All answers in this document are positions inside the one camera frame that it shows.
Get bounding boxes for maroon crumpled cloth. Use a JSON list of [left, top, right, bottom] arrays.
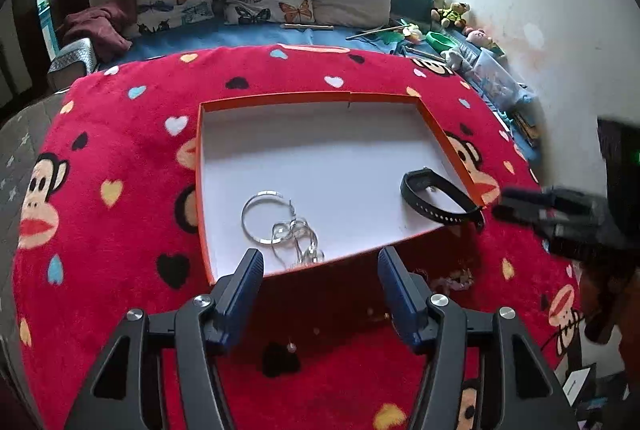
[[56, 0, 137, 63]]

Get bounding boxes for black smart band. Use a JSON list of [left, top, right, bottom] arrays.
[[400, 168, 485, 232]]

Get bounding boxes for pink bead bracelet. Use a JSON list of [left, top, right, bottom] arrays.
[[429, 267, 476, 296]]

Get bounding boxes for blue bed sheet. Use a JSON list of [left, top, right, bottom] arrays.
[[99, 20, 416, 70]]

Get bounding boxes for plush toy animals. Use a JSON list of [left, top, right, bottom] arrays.
[[431, 0, 501, 53]]

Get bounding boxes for large silver hoop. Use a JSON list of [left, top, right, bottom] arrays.
[[240, 190, 296, 246]]

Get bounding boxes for orange white shallow box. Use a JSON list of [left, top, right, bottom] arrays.
[[195, 91, 484, 280]]

